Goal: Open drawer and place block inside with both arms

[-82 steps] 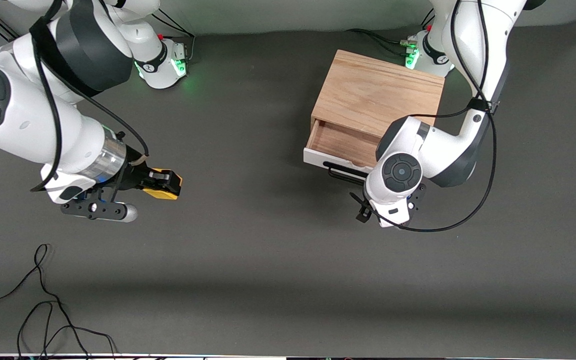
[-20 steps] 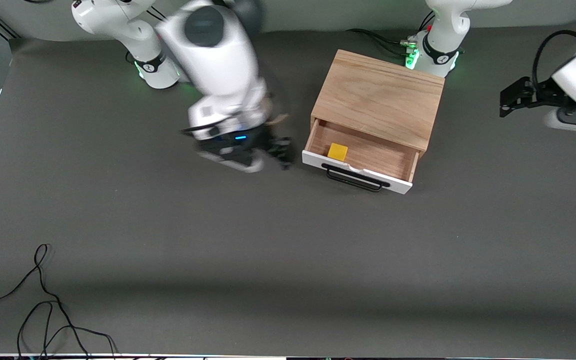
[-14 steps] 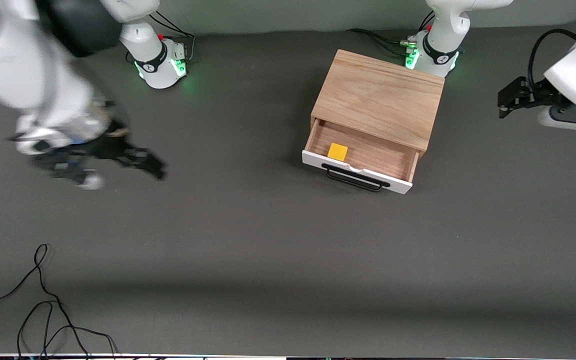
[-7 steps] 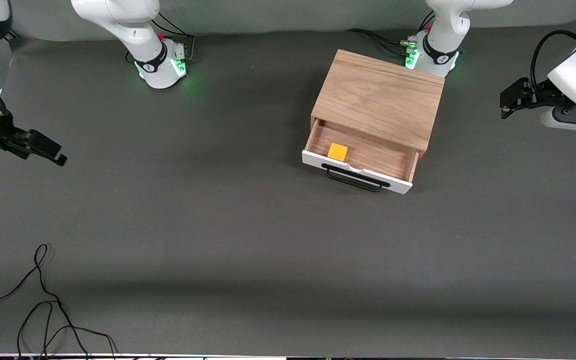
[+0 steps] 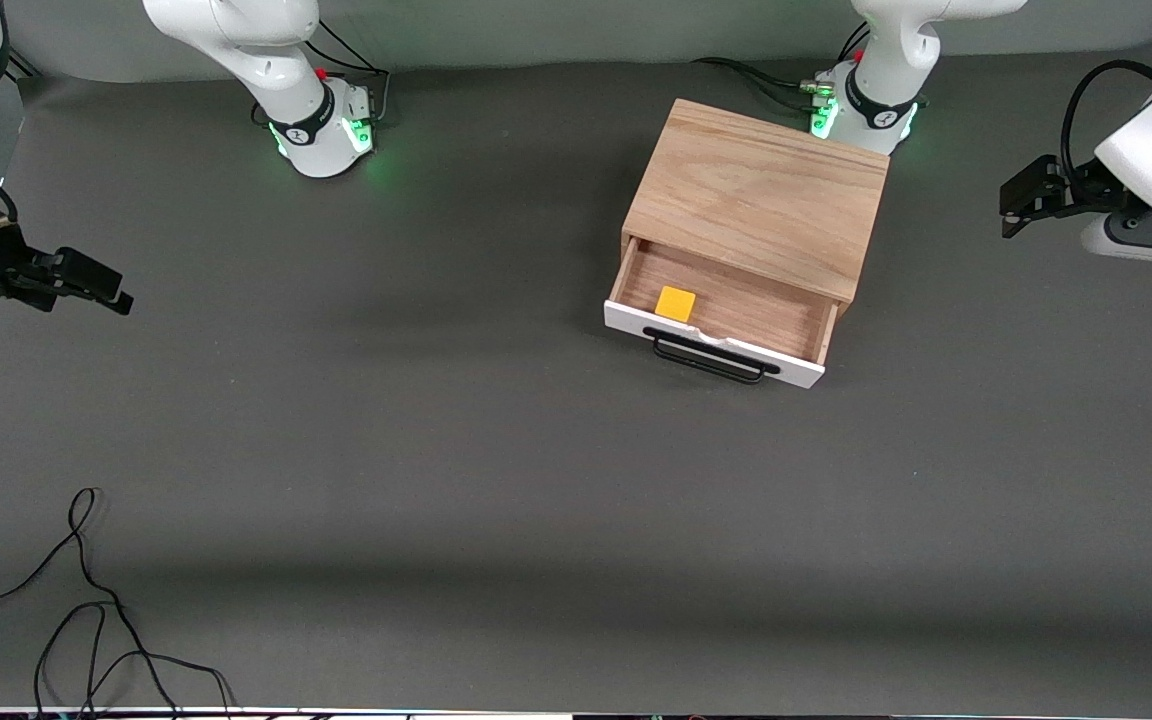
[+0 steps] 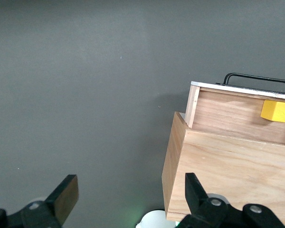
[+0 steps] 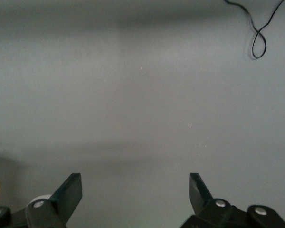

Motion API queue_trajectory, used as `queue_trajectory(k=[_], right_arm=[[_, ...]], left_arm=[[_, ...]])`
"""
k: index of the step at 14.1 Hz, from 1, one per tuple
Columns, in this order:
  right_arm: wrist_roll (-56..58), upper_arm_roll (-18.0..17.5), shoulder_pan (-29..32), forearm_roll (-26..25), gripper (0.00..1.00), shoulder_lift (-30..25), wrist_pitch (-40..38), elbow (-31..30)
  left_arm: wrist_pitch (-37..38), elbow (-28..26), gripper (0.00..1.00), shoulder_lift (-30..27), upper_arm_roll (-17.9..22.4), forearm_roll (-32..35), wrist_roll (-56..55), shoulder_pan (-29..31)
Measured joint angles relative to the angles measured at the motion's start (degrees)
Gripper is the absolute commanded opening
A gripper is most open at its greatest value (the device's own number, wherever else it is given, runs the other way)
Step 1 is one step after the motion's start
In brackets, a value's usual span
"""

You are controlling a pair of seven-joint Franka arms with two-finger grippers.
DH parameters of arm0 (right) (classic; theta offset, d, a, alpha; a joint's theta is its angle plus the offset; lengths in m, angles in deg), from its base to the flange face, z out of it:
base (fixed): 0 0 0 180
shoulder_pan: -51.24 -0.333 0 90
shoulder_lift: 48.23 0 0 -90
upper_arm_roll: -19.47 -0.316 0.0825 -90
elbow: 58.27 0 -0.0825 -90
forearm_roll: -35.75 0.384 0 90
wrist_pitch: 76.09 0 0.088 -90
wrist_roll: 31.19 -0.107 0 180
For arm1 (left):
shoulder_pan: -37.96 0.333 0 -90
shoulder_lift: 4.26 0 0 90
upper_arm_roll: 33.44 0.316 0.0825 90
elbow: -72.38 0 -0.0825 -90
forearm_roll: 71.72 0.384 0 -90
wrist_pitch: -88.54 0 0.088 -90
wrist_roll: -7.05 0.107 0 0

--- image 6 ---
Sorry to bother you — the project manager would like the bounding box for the dark grey table mat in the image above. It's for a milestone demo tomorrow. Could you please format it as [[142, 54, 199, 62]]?
[[0, 0, 285, 228]]

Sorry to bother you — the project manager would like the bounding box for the white-front drawer with black handle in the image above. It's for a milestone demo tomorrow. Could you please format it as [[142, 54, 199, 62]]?
[[184, 73, 285, 146]]

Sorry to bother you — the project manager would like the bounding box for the yellow wooden block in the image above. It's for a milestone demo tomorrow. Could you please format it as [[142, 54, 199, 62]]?
[[260, 99, 285, 124]]

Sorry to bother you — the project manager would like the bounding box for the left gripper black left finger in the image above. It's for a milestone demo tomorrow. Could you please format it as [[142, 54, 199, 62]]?
[[0, 174, 79, 228]]

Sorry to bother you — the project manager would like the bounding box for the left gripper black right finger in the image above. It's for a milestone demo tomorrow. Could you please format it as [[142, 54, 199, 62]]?
[[180, 172, 285, 228]]

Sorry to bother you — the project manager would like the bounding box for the wooden drawer cabinet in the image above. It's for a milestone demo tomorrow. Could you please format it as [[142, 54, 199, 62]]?
[[161, 111, 285, 228]]

